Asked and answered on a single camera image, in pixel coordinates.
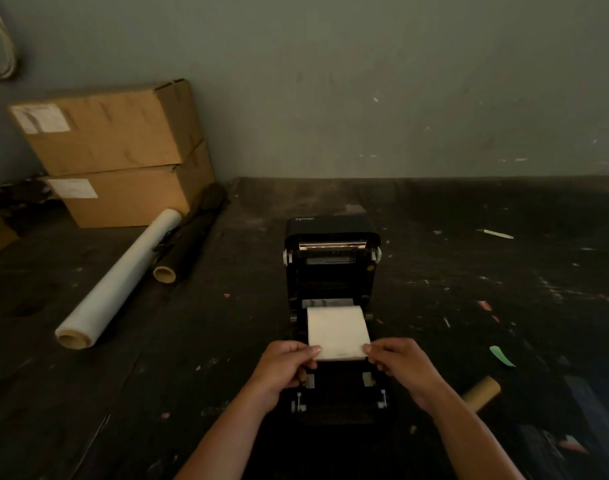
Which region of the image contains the dark cable bundle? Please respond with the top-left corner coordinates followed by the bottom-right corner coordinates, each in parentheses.
top-left (0, 175), bottom-right (60, 233)

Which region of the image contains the person's right forearm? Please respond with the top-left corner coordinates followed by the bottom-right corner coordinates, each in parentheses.
top-left (427, 387), bottom-right (525, 480)

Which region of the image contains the person's right hand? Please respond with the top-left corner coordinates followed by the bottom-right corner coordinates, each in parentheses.
top-left (362, 337), bottom-right (458, 415)

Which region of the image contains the green sticker scrap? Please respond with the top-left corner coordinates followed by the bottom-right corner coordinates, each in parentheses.
top-left (488, 344), bottom-right (517, 369)

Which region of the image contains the person's left forearm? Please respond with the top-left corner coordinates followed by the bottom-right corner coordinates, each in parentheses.
top-left (174, 384), bottom-right (275, 480)

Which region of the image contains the white paper roll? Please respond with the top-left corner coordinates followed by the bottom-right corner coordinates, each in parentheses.
top-left (306, 305), bottom-right (372, 362)

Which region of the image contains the black film roll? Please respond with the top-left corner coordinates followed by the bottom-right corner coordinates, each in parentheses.
top-left (152, 182), bottom-right (229, 285)

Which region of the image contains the large brown cardboard box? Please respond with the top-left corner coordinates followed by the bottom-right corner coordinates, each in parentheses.
top-left (44, 139), bottom-right (216, 229)
top-left (6, 78), bottom-right (204, 177)

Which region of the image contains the white plastic film roll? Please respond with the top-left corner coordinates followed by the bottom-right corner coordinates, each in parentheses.
top-left (54, 208), bottom-right (184, 351)

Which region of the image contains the brown cardboard roll core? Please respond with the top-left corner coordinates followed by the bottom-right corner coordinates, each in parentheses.
top-left (459, 375), bottom-right (502, 415)

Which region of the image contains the white coiled cable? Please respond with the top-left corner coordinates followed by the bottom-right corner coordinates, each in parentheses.
top-left (0, 0), bottom-right (19, 81)

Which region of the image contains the person's left hand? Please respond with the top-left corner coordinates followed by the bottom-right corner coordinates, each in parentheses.
top-left (246, 339), bottom-right (323, 413)

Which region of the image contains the black printer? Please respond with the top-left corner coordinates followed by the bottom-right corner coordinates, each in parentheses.
top-left (282, 214), bottom-right (393, 425)

